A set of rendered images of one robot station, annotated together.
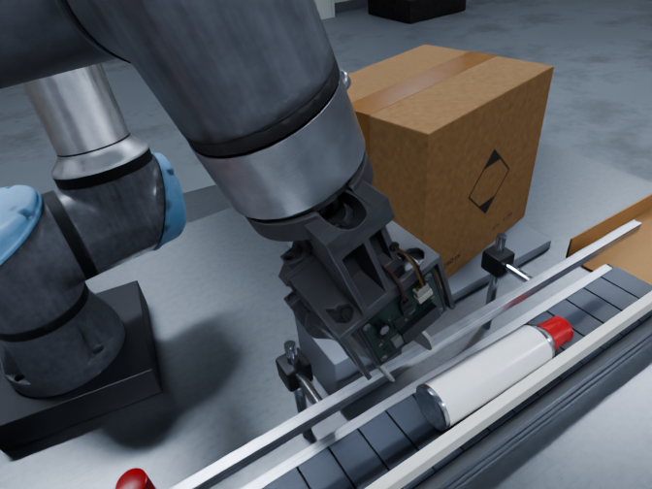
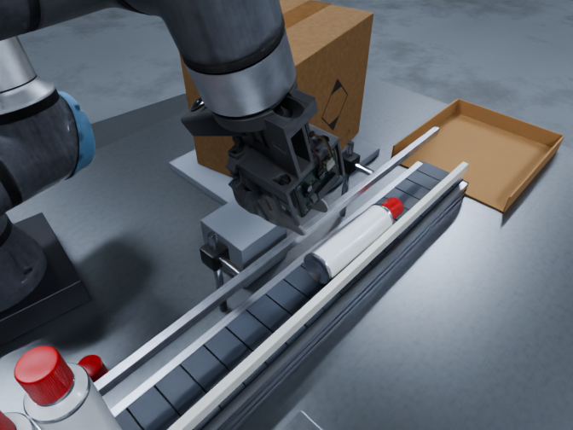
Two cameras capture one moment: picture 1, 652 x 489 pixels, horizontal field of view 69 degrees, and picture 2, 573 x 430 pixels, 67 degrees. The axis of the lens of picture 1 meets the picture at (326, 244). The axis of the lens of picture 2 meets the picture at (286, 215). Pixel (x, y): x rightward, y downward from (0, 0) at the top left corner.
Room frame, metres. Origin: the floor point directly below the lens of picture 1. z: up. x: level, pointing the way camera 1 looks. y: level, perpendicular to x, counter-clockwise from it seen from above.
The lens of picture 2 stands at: (-0.09, 0.09, 1.39)
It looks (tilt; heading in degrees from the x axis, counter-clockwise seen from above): 42 degrees down; 341
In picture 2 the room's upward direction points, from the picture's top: straight up
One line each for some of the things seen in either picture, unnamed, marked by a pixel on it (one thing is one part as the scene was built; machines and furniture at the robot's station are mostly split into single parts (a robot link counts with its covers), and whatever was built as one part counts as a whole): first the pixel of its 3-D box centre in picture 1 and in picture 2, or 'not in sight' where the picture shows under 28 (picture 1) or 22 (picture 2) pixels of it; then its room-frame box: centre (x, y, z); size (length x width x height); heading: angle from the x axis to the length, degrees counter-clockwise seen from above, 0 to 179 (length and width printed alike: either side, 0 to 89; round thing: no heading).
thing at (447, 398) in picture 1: (500, 365); (359, 235); (0.34, -0.18, 0.91); 0.20 x 0.05 x 0.05; 116
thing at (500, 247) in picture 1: (506, 293); (355, 186); (0.44, -0.23, 0.91); 0.07 x 0.03 x 0.17; 28
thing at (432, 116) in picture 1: (422, 161); (281, 91); (0.69, -0.17, 0.99); 0.30 x 0.24 x 0.27; 129
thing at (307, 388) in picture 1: (309, 407); (228, 282); (0.30, 0.04, 0.91); 0.07 x 0.03 x 0.17; 28
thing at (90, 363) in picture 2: (135, 489); (92, 371); (0.27, 0.24, 0.85); 0.03 x 0.03 x 0.03
